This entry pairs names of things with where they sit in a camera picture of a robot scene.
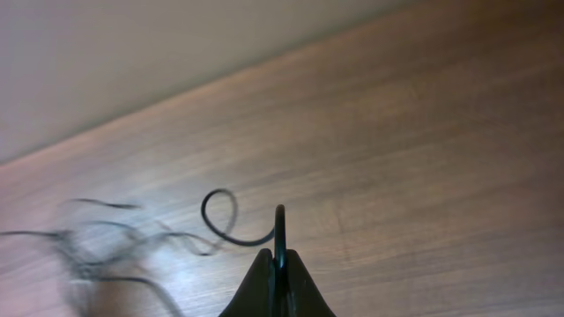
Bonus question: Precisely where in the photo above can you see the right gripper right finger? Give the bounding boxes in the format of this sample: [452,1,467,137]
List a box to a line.
[286,249,336,317]

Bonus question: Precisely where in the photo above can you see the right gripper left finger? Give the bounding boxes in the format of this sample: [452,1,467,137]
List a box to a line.
[219,248,274,317]

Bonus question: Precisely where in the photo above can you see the black thin usb cable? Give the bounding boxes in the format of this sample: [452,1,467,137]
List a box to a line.
[0,197,221,317]

